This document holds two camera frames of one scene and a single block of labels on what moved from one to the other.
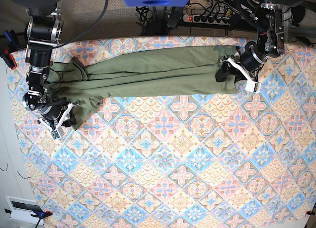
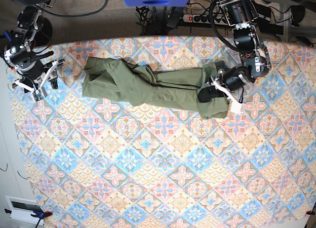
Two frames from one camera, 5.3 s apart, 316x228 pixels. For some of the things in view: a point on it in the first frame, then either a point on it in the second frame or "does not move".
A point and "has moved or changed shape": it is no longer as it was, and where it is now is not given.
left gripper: (57, 112) -> (39, 74)
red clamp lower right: (309, 212) does not move
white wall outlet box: (21, 209) does not move
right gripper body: (249, 62) -> (229, 81)
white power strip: (207, 19) does not move
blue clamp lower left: (36, 213) does not move
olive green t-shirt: (142, 72) has moved or changed shape
